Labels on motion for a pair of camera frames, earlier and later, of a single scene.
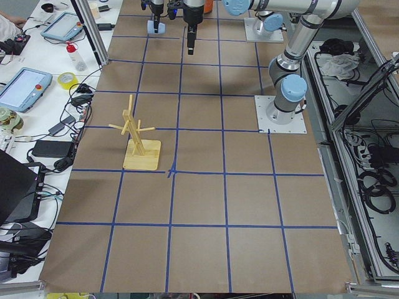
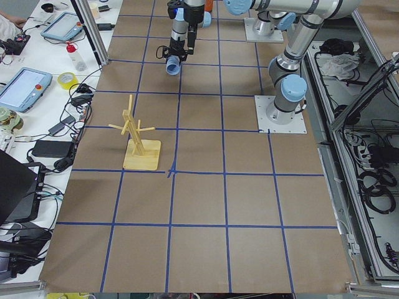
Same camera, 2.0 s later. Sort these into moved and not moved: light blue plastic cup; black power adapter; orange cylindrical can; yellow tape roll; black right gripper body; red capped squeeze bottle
Moved: light blue plastic cup; black right gripper body
Not moved: orange cylindrical can; black power adapter; red capped squeeze bottle; yellow tape roll
